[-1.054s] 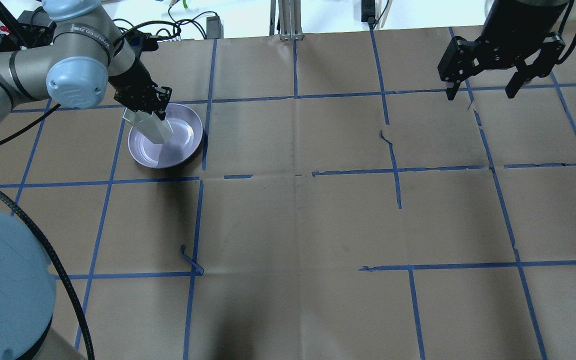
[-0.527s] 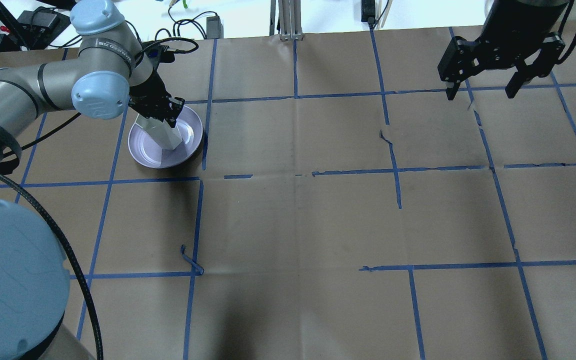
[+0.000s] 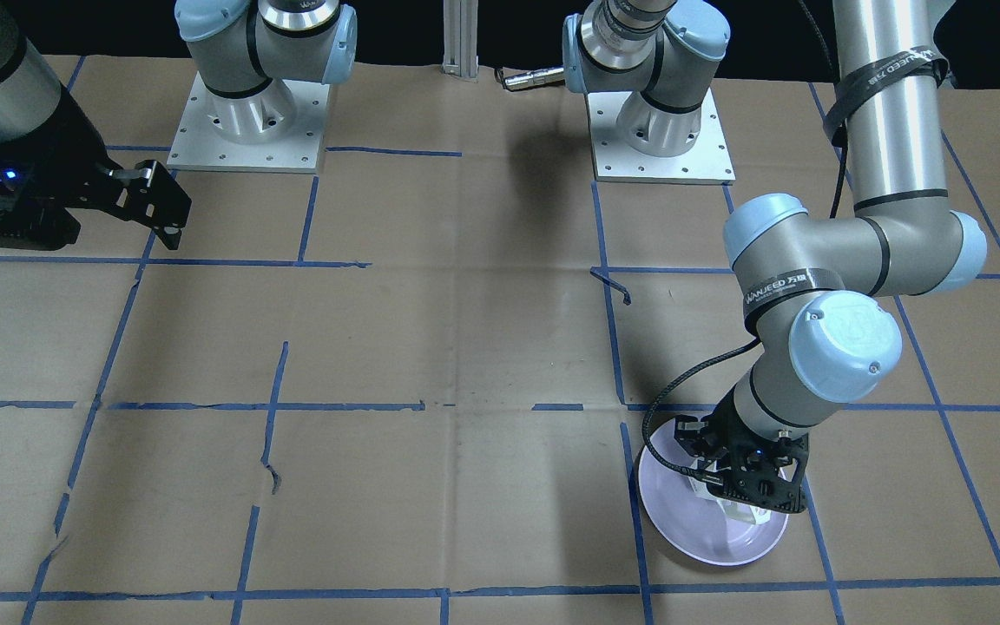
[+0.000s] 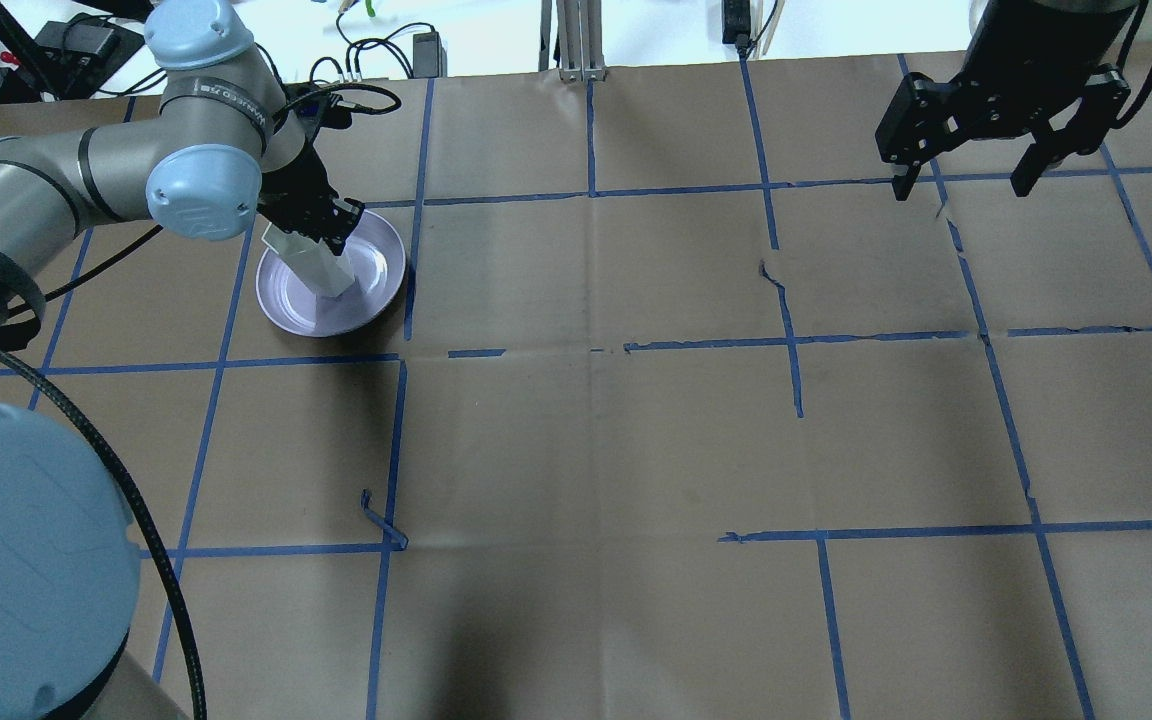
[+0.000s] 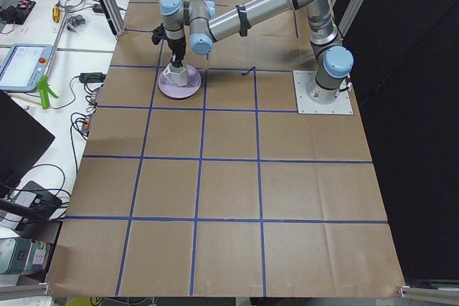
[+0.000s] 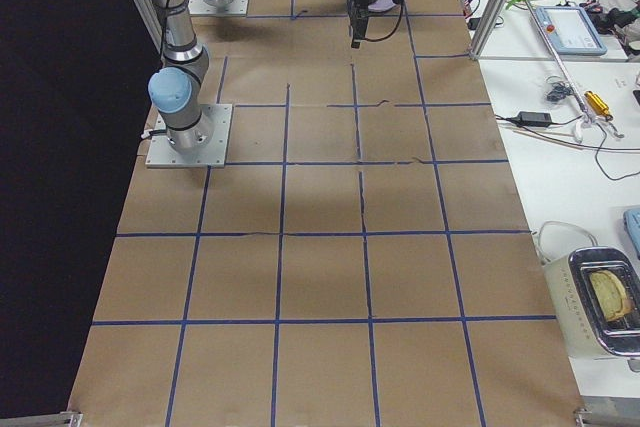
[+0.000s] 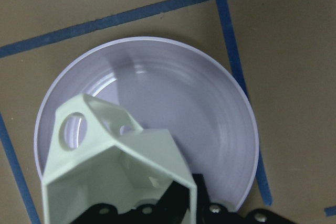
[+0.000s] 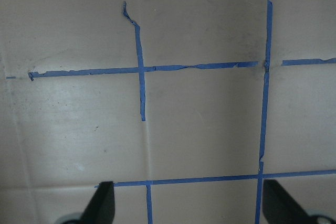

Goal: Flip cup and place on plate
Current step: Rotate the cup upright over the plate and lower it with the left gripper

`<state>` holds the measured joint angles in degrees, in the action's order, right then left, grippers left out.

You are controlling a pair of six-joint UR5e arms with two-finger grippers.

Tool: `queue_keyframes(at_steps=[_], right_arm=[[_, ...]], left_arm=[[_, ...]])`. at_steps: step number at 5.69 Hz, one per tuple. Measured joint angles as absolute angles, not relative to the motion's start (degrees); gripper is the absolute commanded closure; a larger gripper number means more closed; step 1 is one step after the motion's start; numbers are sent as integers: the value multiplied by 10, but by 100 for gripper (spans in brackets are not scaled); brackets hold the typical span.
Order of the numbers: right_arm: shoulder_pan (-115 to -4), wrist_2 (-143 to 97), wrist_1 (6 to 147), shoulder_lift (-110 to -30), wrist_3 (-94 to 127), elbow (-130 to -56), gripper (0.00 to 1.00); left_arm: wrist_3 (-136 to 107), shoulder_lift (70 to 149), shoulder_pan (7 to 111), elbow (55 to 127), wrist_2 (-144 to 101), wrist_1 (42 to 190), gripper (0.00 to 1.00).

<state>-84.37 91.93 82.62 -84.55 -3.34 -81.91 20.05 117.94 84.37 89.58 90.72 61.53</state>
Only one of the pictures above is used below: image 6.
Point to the wooden chopstick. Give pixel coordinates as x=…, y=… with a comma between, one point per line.
x=538, y=136

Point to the black power adapter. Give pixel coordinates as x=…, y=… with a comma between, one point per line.
x=534, y=119

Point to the blue teach pendant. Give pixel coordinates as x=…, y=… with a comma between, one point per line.
x=569, y=30

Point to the brown paper table cover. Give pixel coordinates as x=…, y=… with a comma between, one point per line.
x=362, y=259

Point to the yellow tool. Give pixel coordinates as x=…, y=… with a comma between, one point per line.
x=598, y=105

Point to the cream toaster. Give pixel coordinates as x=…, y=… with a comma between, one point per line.
x=586, y=332

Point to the toast slice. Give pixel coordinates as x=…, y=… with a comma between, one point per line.
x=611, y=294

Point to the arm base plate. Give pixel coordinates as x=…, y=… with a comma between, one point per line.
x=218, y=8
x=204, y=145

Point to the green handled reacher stick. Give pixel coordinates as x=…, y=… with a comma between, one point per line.
x=588, y=117

